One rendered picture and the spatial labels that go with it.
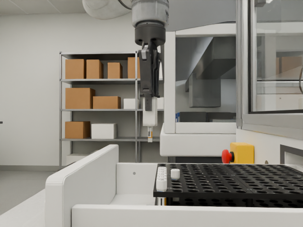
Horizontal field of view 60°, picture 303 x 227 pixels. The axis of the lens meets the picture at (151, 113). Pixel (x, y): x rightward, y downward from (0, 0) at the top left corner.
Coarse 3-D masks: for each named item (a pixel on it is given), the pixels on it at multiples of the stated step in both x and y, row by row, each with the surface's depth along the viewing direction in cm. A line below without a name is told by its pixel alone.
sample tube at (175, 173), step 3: (171, 171) 36; (174, 171) 35; (177, 171) 35; (171, 174) 36; (174, 174) 35; (177, 174) 35; (171, 177) 36; (174, 177) 35; (177, 177) 35; (174, 198) 35; (177, 198) 35
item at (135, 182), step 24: (120, 168) 50; (144, 168) 50; (120, 192) 50; (144, 192) 50; (72, 216) 26; (96, 216) 26; (120, 216) 26; (144, 216) 26; (168, 216) 26; (192, 216) 26; (216, 216) 25; (240, 216) 25; (264, 216) 25; (288, 216) 25
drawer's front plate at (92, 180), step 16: (80, 160) 34; (96, 160) 36; (112, 160) 47; (64, 176) 25; (80, 176) 29; (96, 176) 36; (112, 176) 47; (48, 192) 24; (64, 192) 25; (80, 192) 29; (96, 192) 36; (112, 192) 47; (48, 208) 24; (64, 208) 25; (48, 224) 24; (64, 224) 25
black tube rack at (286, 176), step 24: (168, 168) 42; (192, 168) 42; (216, 168) 44; (240, 168) 43; (264, 168) 43; (288, 168) 43; (192, 192) 29; (216, 192) 29; (240, 192) 30; (264, 192) 30; (288, 192) 29
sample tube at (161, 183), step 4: (156, 180) 30; (160, 180) 30; (164, 180) 30; (156, 184) 30; (160, 184) 30; (164, 184) 30; (156, 188) 30; (160, 188) 30; (164, 188) 30; (160, 200) 30; (164, 200) 30; (160, 204) 30; (164, 204) 30
